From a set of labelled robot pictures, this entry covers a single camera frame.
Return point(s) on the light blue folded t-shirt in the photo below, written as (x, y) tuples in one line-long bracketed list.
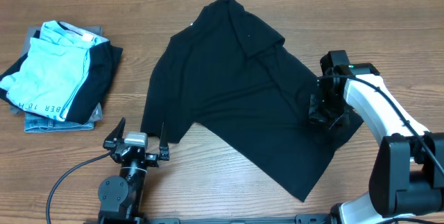
[(55, 68)]

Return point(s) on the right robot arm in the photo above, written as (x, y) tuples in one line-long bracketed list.
[(407, 178)]

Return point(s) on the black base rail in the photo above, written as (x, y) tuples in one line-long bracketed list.
[(236, 220)]

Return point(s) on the grey folded garment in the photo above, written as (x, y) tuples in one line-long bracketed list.
[(96, 114)]

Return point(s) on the black t-shirt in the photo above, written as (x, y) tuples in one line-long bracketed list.
[(230, 72)]

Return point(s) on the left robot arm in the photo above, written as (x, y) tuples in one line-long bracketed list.
[(121, 195)]

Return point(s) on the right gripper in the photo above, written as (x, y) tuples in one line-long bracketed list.
[(320, 114)]

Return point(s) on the folded blue jeans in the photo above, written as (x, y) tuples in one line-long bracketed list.
[(36, 124)]

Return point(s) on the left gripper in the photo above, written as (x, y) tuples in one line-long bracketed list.
[(153, 160)]

